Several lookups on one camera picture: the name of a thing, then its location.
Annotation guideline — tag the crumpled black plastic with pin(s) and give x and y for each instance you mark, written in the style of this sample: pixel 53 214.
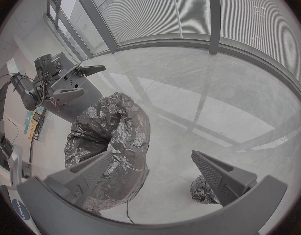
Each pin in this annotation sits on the crumpled black plastic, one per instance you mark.
pixel 201 192

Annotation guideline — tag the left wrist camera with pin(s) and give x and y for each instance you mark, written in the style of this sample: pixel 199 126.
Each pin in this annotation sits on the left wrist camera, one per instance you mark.
pixel 49 64

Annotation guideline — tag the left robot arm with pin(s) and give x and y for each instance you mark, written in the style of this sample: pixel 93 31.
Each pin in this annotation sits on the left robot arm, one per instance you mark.
pixel 28 99

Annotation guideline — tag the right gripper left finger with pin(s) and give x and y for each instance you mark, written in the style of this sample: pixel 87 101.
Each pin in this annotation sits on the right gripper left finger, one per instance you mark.
pixel 77 185

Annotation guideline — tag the window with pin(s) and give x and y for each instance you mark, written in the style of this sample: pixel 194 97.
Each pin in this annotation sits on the window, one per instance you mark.
pixel 214 21

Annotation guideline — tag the black plastic bag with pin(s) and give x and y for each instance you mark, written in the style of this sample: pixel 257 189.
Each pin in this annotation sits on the black plastic bag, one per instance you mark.
pixel 126 131

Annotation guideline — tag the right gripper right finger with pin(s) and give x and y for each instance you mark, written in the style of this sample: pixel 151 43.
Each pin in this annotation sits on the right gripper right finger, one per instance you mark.
pixel 228 182

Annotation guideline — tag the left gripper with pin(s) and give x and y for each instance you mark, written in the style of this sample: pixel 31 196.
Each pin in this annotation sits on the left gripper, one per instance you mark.
pixel 67 81

